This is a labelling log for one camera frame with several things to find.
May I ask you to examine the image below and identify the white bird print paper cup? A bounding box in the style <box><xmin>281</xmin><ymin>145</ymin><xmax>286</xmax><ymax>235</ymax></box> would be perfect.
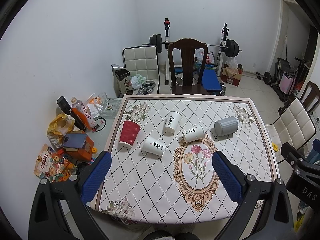
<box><xmin>182</xmin><ymin>124</ymin><xmax>205</xmax><ymax>142</ymax></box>

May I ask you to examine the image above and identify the red ribbed paper cup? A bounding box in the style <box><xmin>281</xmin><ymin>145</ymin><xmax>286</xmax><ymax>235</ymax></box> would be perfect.
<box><xmin>119</xmin><ymin>120</ymin><xmax>140</xmax><ymax>148</ymax></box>

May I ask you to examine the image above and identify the white calligraphy cup near red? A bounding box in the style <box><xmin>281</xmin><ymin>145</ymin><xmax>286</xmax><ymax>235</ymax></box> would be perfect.
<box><xmin>142</xmin><ymin>136</ymin><xmax>167</xmax><ymax>157</ymax></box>

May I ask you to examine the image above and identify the white calligraphy cup far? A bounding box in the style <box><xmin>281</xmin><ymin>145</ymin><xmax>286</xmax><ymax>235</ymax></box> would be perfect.
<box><xmin>164</xmin><ymin>111</ymin><xmax>182</xmax><ymax>133</ymax></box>

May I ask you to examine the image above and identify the white padded chair right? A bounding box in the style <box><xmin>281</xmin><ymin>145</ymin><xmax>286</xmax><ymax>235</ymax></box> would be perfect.
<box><xmin>265</xmin><ymin>98</ymin><xmax>316</xmax><ymax>150</ymax></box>

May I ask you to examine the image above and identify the white padded chair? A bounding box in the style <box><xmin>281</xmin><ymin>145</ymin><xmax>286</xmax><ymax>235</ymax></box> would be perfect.
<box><xmin>123</xmin><ymin>46</ymin><xmax>160</xmax><ymax>94</ymax></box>
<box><xmin>265</xmin><ymin>98</ymin><xmax>316</xmax><ymax>150</ymax></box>

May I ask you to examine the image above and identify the colourful snack packet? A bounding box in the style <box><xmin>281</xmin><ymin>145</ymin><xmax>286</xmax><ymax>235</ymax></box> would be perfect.
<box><xmin>34</xmin><ymin>144</ymin><xmax>76</xmax><ymax>183</ymax></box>

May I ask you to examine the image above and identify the black round lid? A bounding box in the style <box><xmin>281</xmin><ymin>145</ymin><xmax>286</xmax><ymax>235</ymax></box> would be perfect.
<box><xmin>76</xmin><ymin>162</ymin><xmax>89</xmax><ymax>176</ymax></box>

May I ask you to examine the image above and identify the orange box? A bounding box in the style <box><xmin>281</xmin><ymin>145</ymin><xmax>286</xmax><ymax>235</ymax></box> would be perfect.
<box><xmin>64</xmin><ymin>131</ymin><xmax>94</xmax><ymax>162</ymax></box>

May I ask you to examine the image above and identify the dark wooden chair right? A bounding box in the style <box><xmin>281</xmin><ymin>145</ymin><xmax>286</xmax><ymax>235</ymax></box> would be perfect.
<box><xmin>300</xmin><ymin>81</ymin><xmax>320</xmax><ymax>114</ymax></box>

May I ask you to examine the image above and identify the dark wooden chair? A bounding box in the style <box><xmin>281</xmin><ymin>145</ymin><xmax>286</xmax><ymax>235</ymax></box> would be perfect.
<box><xmin>168</xmin><ymin>38</ymin><xmax>209</xmax><ymax>95</ymax></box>
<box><xmin>300</xmin><ymin>81</ymin><xmax>320</xmax><ymax>114</ymax></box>

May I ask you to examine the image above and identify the smartphone on orange box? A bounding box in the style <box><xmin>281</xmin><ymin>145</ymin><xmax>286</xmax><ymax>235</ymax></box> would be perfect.
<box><xmin>62</xmin><ymin>133</ymin><xmax>87</xmax><ymax>148</ymax></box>

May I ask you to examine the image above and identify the grey cylindrical tin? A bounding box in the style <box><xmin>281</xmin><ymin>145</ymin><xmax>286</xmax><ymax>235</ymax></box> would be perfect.
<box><xmin>214</xmin><ymin>116</ymin><xmax>238</xmax><ymax>137</ymax></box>

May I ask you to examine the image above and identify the pink suitcase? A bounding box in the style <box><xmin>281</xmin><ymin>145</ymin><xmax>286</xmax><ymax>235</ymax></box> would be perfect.
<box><xmin>279</xmin><ymin>72</ymin><xmax>295</xmax><ymax>95</ymax></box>

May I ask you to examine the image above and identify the floral diamond pattern tablecloth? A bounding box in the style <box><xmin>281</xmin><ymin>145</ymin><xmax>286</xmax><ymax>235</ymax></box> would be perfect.
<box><xmin>89</xmin><ymin>94</ymin><xmax>279</xmax><ymax>224</ymax></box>

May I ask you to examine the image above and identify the yellow plastic bag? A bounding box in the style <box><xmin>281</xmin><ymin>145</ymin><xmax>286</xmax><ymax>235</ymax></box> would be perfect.
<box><xmin>47</xmin><ymin>113</ymin><xmax>75</xmax><ymax>148</ymax></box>

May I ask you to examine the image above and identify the orange labelled drink bottle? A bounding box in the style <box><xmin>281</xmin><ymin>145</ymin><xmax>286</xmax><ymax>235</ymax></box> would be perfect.
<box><xmin>71</xmin><ymin>97</ymin><xmax>95</xmax><ymax>130</ymax></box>

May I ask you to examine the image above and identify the black bottle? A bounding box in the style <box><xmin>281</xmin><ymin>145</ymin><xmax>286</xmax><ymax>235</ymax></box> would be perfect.
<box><xmin>56</xmin><ymin>96</ymin><xmax>86</xmax><ymax>132</ymax></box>

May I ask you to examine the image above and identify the cardboard box on floor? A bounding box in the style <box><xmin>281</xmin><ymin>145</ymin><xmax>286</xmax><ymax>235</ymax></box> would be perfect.
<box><xmin>221</xmin><ymin>64</ymin><xmax>243</xmax><ymax>87</ymax></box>

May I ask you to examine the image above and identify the glass ashtray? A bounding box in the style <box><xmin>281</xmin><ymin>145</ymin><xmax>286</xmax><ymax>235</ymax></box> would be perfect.
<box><xmin>99</xmin><ymin>98</ymin><xmax>122</xmax><ymax>119</ymax></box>

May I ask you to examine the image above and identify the blue weight bench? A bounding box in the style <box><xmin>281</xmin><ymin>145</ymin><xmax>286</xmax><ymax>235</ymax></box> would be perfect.
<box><xmin>201</xmin><ymin>69</ymin><xmax>221</xmax><ymax>95</ymax></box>

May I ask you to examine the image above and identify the barbell with black plates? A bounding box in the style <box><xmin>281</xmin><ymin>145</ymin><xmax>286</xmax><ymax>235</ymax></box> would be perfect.
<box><xmin>143</xmin><ymin>34</ymin><xmax>241</xmax><ymax>57</ymax></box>

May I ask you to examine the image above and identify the silver lidded trash bin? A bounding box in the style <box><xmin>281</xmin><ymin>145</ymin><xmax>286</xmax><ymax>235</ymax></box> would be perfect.
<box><xmin>111</xmin><ymin>64</ymin><xmax>133</xmax><ymax>96</ymax></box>

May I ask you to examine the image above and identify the white padded chair left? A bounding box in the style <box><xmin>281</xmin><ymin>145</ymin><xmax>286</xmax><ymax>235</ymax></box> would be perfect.
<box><xmin>123</xmin><ymin>46</ymin><xmax>160</xmax><ymax>94</ymax></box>

